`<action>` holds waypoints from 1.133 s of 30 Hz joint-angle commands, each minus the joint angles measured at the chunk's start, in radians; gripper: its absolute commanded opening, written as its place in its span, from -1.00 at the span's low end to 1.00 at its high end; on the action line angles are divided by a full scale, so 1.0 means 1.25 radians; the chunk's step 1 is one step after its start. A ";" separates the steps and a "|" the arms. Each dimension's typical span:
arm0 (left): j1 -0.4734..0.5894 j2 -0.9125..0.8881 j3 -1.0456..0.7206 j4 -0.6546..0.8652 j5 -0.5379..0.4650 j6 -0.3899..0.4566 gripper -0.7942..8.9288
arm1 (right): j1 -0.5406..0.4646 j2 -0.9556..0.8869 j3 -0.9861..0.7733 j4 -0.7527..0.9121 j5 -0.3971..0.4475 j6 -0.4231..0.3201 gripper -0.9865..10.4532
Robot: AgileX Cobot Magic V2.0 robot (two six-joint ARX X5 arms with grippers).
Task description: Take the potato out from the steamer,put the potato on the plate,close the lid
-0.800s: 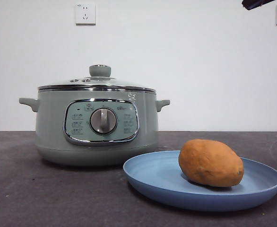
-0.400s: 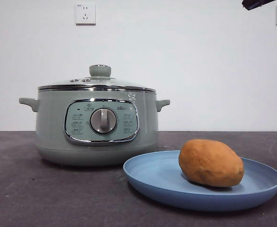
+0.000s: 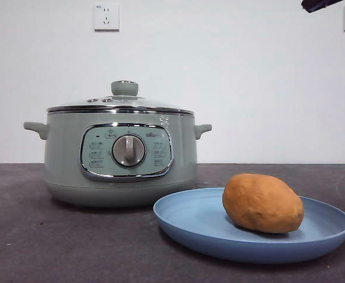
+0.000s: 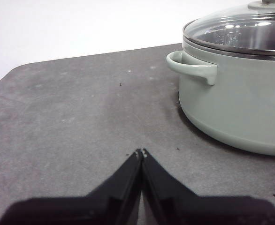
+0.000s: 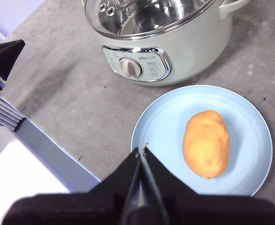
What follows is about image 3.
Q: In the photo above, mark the brown potato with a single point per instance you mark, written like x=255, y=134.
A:
x=260, y=203

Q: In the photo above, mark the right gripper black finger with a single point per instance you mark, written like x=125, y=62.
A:
x=316, y=4

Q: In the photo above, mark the pale green electric steamer pot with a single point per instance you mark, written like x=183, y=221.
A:
x=63, y=165

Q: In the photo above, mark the glass lid with green knob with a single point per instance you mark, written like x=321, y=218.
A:
x=124, y=88

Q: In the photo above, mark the blue round plate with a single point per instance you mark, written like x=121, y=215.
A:
x=196, y=224

